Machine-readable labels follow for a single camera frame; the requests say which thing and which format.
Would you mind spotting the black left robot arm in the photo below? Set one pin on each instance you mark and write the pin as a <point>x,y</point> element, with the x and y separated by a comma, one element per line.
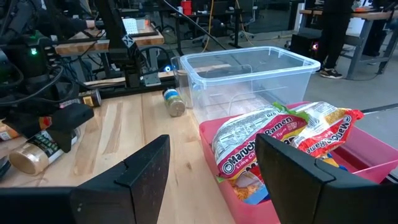
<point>28,62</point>

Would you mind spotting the wooden desk grey legs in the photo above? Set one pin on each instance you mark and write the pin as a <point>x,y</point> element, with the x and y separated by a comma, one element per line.
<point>373,15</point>

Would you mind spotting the grey metal bracket plate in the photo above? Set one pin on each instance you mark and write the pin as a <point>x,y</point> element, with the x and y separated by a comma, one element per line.
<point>152,80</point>

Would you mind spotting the pink plastic tray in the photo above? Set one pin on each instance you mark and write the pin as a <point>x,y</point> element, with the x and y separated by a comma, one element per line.
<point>367,155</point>

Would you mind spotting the gold-lidded jar black label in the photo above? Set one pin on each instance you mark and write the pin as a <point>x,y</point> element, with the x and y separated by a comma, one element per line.
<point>31,158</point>

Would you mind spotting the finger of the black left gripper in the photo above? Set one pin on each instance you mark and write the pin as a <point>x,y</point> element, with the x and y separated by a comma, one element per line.
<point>70,119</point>

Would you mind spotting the wooden background workbench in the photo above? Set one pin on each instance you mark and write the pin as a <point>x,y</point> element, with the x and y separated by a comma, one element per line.
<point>149,40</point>

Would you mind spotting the red Maruchan ramen pack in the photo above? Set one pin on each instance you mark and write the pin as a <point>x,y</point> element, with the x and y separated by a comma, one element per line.
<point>329,130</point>

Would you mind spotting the black computer tower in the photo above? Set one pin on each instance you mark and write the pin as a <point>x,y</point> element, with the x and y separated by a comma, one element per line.
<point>303,43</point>

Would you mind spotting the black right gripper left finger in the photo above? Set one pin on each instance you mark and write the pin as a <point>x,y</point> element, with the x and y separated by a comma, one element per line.
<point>136,193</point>

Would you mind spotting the black box blue light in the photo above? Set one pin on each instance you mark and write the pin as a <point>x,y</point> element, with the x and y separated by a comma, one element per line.
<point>168,68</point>

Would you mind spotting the dark spice bottle yellow label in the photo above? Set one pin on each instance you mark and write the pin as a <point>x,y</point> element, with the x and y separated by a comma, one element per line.
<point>90,99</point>

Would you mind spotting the clear plastic storage bin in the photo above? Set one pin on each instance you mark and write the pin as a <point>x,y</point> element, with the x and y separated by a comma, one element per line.
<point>248,81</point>

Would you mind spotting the lime chili ramen pack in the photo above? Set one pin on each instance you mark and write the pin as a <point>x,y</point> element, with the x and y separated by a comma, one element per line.
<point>245,140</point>

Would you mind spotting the white perforated box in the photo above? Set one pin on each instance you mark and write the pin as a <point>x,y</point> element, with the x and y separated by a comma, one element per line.
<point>130,26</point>

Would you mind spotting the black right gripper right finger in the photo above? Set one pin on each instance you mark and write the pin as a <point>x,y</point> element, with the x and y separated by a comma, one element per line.
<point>298,193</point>

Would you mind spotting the red container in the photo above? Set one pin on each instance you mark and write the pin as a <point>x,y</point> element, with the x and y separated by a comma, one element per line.
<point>186,7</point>

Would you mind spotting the spice jar green-blue label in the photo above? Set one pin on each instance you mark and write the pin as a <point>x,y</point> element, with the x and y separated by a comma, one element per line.
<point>174,104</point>

